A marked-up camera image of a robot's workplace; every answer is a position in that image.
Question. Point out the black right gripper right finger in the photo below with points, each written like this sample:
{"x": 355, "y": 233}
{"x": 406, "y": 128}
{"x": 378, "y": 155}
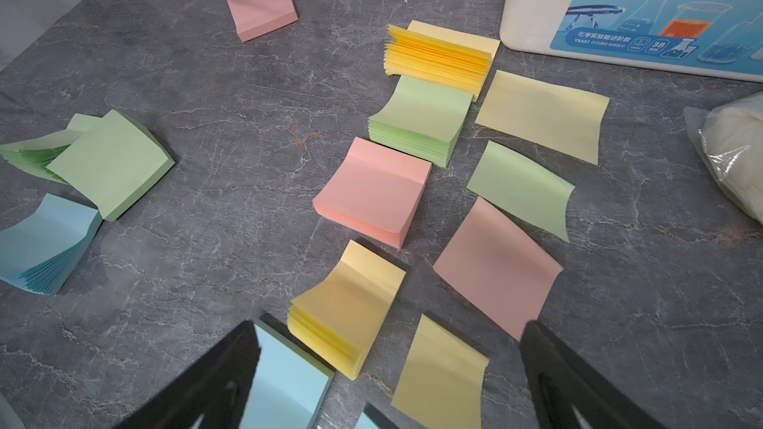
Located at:
{"x": 566, "y": 391}

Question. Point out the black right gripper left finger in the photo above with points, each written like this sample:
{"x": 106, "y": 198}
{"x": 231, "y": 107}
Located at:
{"x": 212, "y": 392}

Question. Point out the pink memo pad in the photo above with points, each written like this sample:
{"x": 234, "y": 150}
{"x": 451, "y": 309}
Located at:
{"x": 375, "y": 192}
{"x": 255, "y": 18}

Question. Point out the blue memo pad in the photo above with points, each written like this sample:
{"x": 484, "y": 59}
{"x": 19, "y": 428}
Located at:
{"x": 289, "y": 385}
{"x": 40, "y": 253}

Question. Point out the torn pink memo page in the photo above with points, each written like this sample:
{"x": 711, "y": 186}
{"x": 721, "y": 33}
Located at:
{"x": 497, "y": 267}

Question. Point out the yellow memo pad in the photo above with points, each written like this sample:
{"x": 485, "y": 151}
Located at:
{"x": 340, "y": 318}
{"x": 440, "y": 55}

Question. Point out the torn blue memo page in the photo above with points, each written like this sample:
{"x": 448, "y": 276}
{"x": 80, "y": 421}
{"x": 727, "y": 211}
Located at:
{"x": 372, "y": 418}

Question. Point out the torn green memo page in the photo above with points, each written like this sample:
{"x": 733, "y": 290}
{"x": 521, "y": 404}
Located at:
{"x": 522, "y": 188}

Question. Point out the torn yellow memo page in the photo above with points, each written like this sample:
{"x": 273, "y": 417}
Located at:
{"x": 563, "y": 119}

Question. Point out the small green memo pad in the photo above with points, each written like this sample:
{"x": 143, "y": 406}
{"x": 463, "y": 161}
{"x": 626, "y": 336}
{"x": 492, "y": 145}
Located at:
{"x": 32, "y": 156}

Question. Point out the white storage box blue lid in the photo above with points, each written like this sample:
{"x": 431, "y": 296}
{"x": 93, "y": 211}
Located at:
{"x": 718, "y": 38}

